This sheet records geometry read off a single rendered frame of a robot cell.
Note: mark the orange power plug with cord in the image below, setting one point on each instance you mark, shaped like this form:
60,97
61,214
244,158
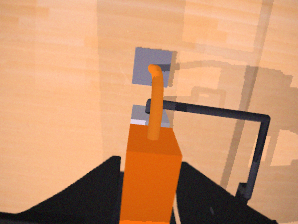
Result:
152,165

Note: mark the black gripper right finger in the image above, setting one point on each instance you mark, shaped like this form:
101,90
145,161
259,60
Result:
199,200

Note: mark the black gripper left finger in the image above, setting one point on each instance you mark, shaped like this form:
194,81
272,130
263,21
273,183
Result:
89,200

